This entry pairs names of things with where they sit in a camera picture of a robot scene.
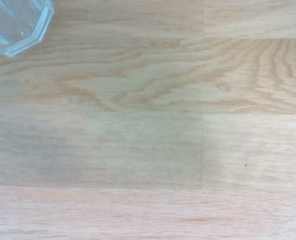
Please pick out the clear faceted drinking glass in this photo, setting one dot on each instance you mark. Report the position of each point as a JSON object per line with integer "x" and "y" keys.
{"x": 11, "y": 23}

